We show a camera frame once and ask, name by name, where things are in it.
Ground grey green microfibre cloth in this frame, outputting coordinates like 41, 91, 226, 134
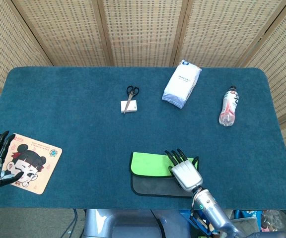
129, 151, 200, 198

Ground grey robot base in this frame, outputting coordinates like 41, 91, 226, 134
83, 209, 191, 238

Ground small white paper box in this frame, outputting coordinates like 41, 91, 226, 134
120, 100, 138, 114

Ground black handled scissors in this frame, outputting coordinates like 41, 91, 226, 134
123, 85, 141, 115

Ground teal table cover mat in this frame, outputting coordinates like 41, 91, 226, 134
0, 66, 286, 211

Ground clear plastic drink bottle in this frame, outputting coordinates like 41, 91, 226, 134
218, 85, 240, 127

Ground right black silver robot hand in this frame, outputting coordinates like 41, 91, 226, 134
164, 148, 203, 192

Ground grey folded cloth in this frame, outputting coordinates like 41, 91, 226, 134
232, 217, 259, 230

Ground cartoon girl mouse pad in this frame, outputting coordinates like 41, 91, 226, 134
2, 133, 63, 195

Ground woven wooden folding screen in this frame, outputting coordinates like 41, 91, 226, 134
0, 0, 286, 179

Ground white tissue pack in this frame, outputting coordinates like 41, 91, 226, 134
161, 59, 203, 110

